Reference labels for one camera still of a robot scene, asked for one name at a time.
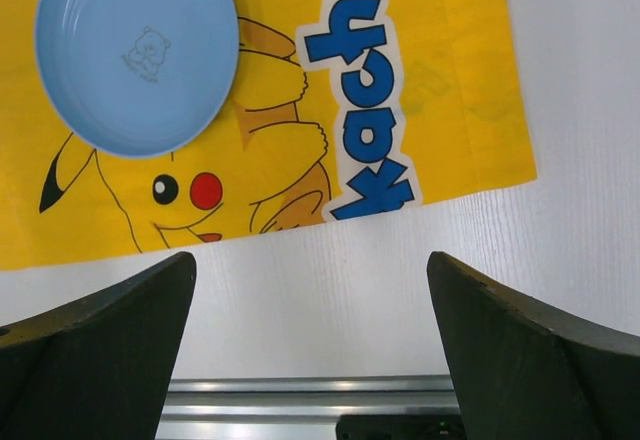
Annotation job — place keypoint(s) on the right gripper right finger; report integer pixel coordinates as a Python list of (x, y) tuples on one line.
[(523, 369)]

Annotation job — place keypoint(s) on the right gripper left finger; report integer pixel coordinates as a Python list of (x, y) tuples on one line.
[(98, 367)]

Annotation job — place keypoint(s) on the light blue plate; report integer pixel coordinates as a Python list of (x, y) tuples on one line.
[(137, 78)]

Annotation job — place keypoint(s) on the yellow Pikachu cloth placemat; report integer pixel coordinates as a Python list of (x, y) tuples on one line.
[(338, 109)]

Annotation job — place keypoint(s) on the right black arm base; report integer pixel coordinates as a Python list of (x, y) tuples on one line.
[(400, 427)]

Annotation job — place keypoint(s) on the aluminium mounting rail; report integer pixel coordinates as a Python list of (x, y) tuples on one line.
[(298, 408)]

